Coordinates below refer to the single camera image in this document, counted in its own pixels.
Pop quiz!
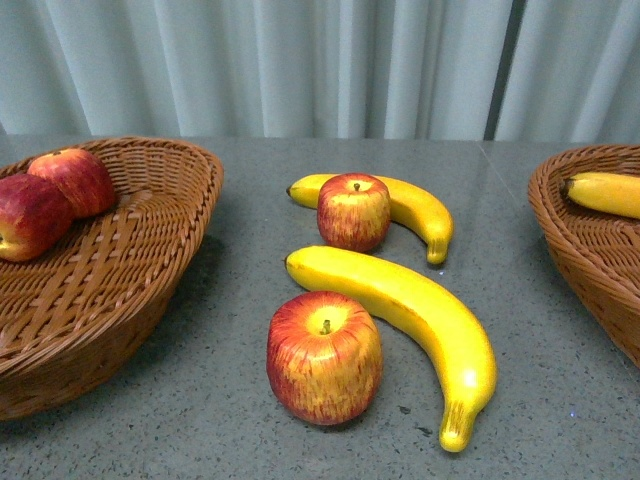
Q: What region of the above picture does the brown wicker basket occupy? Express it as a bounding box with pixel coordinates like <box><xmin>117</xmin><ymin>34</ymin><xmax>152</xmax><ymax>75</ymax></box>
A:
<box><xmin>528</xmin><ymin>144</ymin><xmax>639</xmax><ymax>364</ymax></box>
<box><xmin>1</xmin><ymin>136</ymin><xmax>224</xmax><ymax>421</ymax></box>

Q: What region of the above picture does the small far yellow banana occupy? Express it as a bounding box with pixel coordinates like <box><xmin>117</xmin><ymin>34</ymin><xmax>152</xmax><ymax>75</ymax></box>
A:
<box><xmin>286</xmin><ymin>173</ymin><xmax>455</xmax><ymax>265</ymax></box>

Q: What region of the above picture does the large red yellow apple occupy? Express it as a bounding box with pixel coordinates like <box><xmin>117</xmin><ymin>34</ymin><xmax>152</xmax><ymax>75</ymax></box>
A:
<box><xmin>266</xmin><ymin>291</ymin><xmax>383</xmax><ymax>426</ymax></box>

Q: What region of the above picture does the right brown wicker basket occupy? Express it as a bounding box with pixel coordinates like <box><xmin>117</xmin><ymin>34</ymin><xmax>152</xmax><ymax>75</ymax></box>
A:
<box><xmin>528</xmin><ymin>144</ymin><xmax>639</xmax><ymax>364</ymax></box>

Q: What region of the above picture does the dark red apple front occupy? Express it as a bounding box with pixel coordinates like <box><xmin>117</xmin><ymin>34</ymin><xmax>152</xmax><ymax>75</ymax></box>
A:
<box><xmin>1</xmin><ymin>174</ymin><xmax>74</xmax><ymax>262</ymax></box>

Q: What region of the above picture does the large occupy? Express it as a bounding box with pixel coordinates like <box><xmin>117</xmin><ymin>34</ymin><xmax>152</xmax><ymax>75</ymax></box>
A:
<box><xmin>285</xmin><ymin>246</ymin><xmax>498</xmax><ymax>453</ymax></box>

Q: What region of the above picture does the white pleated curtain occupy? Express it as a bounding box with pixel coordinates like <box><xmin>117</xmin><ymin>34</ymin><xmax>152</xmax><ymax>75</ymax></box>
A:
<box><xmin>1</xmin><ymin>1</ymin><xmax>639</xmax><ymax>143</ymax></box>

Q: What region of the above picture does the left brown wicker basket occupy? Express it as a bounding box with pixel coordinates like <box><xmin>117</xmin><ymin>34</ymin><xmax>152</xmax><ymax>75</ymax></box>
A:
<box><xmin>1</xmin><ymin>136</ymin><xmax>224</xmax><ymax>421</ymax></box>

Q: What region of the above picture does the straight banana in basket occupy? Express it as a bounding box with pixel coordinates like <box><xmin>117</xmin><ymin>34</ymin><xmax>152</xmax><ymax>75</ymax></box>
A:
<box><xmin>561</xmin><ymin>172</ymin><xmax>640</xmax><ymax>219</ymax></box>

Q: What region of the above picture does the red apple in back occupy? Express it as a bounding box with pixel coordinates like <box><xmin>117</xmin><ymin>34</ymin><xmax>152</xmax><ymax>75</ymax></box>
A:
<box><xmin>27</xmin><ymin>148</ymin><xmax>117</xmax><ymax>219</ymax></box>

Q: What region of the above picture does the small red yellow apple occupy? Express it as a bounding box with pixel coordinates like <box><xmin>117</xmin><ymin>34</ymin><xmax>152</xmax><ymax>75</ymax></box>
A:
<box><xmin>316</xmin><ymin>173</ymin><xmax>391</xmax><ymax>253</ymax></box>

